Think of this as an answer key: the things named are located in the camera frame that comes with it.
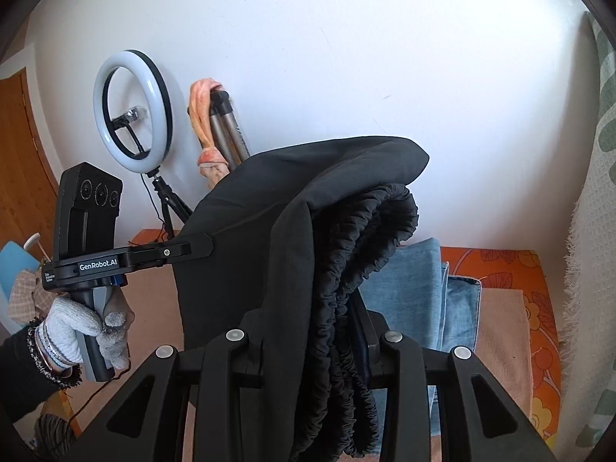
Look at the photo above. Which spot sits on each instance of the person's left hand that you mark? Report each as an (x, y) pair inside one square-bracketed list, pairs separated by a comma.
[(72, 322)]

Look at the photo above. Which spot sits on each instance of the folded blue jeans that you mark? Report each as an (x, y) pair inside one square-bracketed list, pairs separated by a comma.
[(409, 288)]

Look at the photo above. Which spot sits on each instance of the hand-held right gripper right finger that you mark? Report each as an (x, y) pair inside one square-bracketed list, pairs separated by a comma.
[(373, 346)]

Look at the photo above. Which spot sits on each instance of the wooden door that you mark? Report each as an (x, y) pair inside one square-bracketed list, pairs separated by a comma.
[(24, 154)]

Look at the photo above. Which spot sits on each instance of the orange floral bedspread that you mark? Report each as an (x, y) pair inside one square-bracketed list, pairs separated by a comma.
[(500, 269)]

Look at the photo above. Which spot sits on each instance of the person's left forearm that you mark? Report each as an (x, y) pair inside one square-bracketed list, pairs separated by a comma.
[(19, 375)]

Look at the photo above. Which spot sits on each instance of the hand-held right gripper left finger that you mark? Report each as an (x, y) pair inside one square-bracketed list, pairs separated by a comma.
[(226, 370)]

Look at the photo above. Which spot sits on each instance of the grey striped cloth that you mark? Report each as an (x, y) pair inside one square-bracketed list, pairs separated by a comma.
[(53, 435)]

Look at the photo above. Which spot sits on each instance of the beige checked cloth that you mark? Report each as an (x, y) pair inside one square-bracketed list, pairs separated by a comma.
[(26, 293)]

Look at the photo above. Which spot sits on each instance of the pink blanket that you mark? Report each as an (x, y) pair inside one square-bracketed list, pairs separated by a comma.
[(505, 337)]

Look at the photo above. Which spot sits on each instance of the black pants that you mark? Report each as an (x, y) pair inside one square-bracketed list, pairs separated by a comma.
[(269, 231)]

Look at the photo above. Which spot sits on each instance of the orange knotted scarf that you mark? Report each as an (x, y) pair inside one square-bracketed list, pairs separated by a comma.
[(197, 110)]

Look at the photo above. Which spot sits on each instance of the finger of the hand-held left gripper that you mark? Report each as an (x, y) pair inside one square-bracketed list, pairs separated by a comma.
[(183, 250)]

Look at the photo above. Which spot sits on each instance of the light blue chair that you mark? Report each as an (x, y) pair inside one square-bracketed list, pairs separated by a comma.
[(14, 260)]

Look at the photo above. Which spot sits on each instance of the folded silver tripod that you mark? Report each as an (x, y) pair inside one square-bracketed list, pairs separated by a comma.
[(227, 130)]

